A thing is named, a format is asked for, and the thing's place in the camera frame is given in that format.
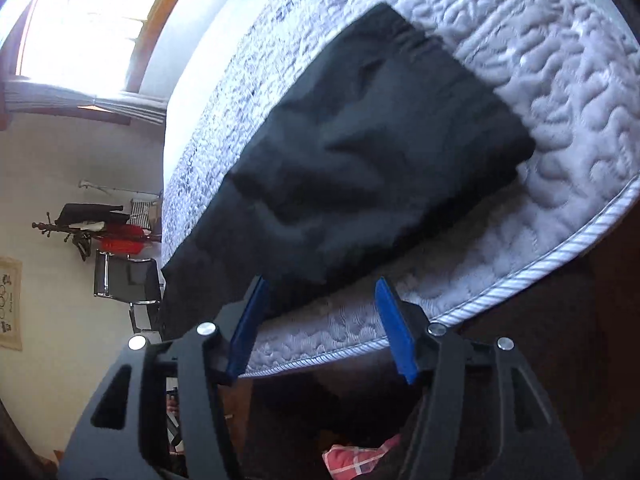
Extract white wire rack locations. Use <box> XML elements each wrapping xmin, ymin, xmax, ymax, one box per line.
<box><xmin>130</xmin><ymin>198</ymin><xmax>162</xmax><ymax>228</ymax></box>

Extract black garment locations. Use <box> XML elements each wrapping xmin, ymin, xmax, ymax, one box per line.
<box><xmin>54</xmin><ymin>203</ymin><xmax>130</xmax><ymax>228</ymax></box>

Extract white quilted mattress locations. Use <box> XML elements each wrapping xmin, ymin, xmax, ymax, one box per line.
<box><xmin>160</xmin><ymin>0</ymin><xmax>640</xmax><ymax>379</ymax></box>

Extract dark wooden coat rack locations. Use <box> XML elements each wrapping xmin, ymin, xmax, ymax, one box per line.
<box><xmin>32</xmin><ymin>210</ymin><xmax>163</xmax><ymax>262</ymax></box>

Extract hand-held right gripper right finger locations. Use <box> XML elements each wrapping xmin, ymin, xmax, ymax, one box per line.
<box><xmin>374</xmin><ymin>276</ymin><xmax>584</xmax><ymax>480</ymax></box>

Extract black pants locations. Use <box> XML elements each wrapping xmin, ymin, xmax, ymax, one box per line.
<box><xmin>157</xmin><ymin>2</ymin><xmax>537</xmax><ymax>345</ymax></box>

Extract red garment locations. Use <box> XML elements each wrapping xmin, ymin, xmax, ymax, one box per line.
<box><xmin>98</xmin><ymin>224</ymin><xmax>151</xmax><ymax>256</ymax></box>

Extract pink plaid cloth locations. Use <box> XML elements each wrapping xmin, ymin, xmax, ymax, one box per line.
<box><xmin>322</xmin><ymin>432</ymin><xmax>404</xmax><ymax>480</ymax></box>

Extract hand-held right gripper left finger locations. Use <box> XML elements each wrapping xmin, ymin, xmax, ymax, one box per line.
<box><xmin>57</xmin><ymin>275</ymin><xmax>271</xmax><ymax>480</ymax></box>

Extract wall poster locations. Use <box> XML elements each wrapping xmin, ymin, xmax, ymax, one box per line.
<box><xmin>0</xmin><ymin>256</ymin><xmax>24</xmax><ymax>351</ymax></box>

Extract wooden framed window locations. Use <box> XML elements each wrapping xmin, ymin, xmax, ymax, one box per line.
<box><xmin>0</xmin><ymin>0</ymin><xmax>206</xmax><ymax>131</ymax></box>

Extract black chrome chair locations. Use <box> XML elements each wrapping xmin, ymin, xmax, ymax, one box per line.
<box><xmin>93</xmin><ymin>249</ymin><xmax>165</xmax><ymax>333</ymax></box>

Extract grey curtain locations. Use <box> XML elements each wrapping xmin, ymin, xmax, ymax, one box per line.
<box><xmin>2</xmin><ymin>79</ymin><xmax>169</xmax><ymax>125</ymax></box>

